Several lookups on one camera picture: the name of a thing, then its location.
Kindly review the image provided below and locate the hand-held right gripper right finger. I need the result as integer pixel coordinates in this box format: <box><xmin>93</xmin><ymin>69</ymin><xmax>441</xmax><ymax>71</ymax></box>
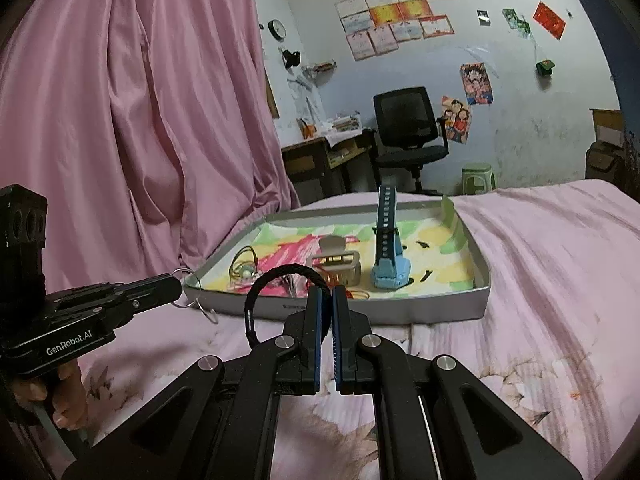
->
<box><xmin>332</xmin><ymin>284</ymin><xmax>586</xmax><ymax>480</ymax></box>

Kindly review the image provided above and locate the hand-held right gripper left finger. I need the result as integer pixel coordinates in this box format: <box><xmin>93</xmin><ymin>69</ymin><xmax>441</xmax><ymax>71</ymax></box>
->
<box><xmin>62</xmin><ymin>285</ymin><xmax>333</xmax><ymax>480</ymax></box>

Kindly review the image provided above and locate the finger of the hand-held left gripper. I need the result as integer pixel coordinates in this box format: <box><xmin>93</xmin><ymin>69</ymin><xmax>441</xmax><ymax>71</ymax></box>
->
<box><xmin>112</xmin><ymin>287</ymin><xmax>184</xmax><ymax>326</ymax></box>
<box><xmin>117</xmin><ymin>274</ymin><xmax>183</xmax><ymax>297</ymax></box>

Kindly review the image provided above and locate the black braided bracelet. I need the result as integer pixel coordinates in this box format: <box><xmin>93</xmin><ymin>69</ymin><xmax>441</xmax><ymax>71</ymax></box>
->
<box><xmin>244</xmin><ymin>264</ymin><xmax>334</xmax><ymax>348</ymax></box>

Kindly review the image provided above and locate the shallow white cardboard box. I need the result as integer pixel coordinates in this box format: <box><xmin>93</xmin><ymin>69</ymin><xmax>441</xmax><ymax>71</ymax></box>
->
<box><xmin>182</xmin><ymin>195</ymin><xmax>492</xmax><ymax>322</ymax></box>

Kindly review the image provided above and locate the light blue watch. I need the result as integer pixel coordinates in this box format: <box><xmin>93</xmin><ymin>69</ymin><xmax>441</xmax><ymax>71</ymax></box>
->
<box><xmin>371</xmin><ymin>185</ymin><xmax>412</xmax><ymax>291</ymax></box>

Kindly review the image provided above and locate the person's left hand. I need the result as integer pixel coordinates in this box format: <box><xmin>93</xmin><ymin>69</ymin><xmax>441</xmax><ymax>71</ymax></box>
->
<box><xmin>12</xmin><ymin>361</ymin><xmax>90</xmax><ymax>428</ymax></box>

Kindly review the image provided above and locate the beige hair claw clip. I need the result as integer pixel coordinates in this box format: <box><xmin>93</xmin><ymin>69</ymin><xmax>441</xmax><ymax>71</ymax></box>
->
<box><xmin>309</xmin><ymin>236</ymin><xmax>364</xmax><ymax>286</ymax></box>

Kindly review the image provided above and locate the colourful printed paper liner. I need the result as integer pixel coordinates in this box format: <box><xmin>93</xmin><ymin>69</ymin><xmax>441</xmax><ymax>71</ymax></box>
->
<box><xmin>200</xmin><ymin>197</ymin><xmax>476</xmax><ymax>295</ymax></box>

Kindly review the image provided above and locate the pink curtain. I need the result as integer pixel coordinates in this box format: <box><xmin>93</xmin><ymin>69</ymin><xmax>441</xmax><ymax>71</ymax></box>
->
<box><xmin>0</xmin><ymin>0</ymin><xmax>301</xmax><ymax>306</ymax></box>

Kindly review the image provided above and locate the dark wooden desk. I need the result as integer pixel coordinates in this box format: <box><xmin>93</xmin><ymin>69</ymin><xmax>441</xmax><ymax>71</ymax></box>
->
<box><xmin>281</xmin><ymin>129</ymin><xmax>381</xmax><ymax>202</ymax></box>

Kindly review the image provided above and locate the pink floral bedsheet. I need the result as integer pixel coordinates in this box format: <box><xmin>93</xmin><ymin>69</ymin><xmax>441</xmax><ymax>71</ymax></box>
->
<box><xmin>75</xmin><ymin>177</ymin><xmax>640</xmax><ymax>480</ymax></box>

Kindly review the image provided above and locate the green plastic stool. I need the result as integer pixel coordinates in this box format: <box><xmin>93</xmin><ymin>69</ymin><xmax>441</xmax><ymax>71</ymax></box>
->
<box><xmin>461</xmin><ymin>162</ymin><xmax>497</xmax><ymax>196</ymax></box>

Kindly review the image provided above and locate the black office chair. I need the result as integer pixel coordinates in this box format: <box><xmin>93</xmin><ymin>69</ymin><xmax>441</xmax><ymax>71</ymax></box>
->
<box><xmin>372</xmin><ymin>86</ymin><xmax>451</xmax><ymax>194</ymax></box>

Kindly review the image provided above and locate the open cardboard box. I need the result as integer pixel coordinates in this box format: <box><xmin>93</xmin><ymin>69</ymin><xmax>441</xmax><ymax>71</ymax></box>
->
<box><xmin>590</xmin><ymin>108</ymin><xmax>627</xmax><ymax>144</ymax></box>

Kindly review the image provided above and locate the blue starry wardrobe cloth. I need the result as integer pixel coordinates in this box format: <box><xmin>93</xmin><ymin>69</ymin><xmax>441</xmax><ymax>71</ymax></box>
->
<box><xmin>567</xmin><ymin>0</ymin><xmax>628</xmax><ymax>103</ymax></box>

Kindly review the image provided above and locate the hair tie with bead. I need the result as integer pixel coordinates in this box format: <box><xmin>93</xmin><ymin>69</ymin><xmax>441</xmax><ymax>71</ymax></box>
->
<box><xmin>228</xmin><ymin>245</ymin><xmax>259</xmax><ymax>287</ymax></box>

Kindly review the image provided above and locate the cartoon family wall poster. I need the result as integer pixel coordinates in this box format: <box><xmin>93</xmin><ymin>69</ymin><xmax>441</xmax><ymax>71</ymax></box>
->
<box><xmin>441</xmin><ymin>95</ymin><xmax>474</xmax><ymax>145</ymax></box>

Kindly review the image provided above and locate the cartoon fighter wall poster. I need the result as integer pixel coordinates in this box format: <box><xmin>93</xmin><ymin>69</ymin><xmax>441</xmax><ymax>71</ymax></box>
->
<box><xmin>460</xmin><ymin>62</ymin><xmax>495</xmax><ymax>106</ymax></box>

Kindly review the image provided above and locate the group of wall certificates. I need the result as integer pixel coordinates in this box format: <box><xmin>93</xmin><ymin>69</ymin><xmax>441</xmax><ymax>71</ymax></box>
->
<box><xmin>335</xmin><ymin>0</ymin><xmax>460</xmax><ymax>63</ymax></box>

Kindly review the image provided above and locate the green wall picture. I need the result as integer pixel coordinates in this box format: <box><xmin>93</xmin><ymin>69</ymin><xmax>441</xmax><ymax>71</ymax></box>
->
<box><xmin>501</xmin><ymin>8</ymin><xmax>531</xmax><ymax>39</ymax></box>

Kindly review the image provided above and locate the red paper wall sheet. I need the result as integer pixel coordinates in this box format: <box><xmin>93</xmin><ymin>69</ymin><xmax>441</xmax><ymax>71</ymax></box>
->
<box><xmin>532</xmin><ymin>1</ymin><xmax>568</xmax><ymax>41</ymax></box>

